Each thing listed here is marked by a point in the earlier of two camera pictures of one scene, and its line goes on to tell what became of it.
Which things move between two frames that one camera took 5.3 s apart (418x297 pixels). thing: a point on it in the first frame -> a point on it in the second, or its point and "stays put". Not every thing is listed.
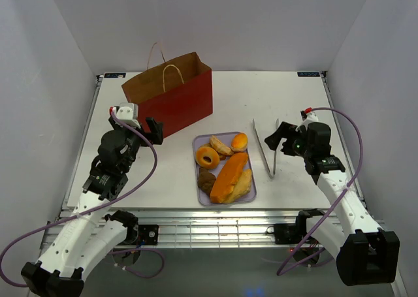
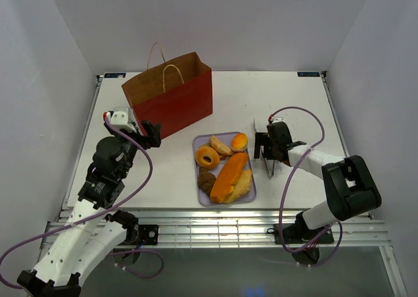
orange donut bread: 207,151 stays put
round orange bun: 240,141 stays put
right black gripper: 285,138 -> 265,146
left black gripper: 144,134 stays put
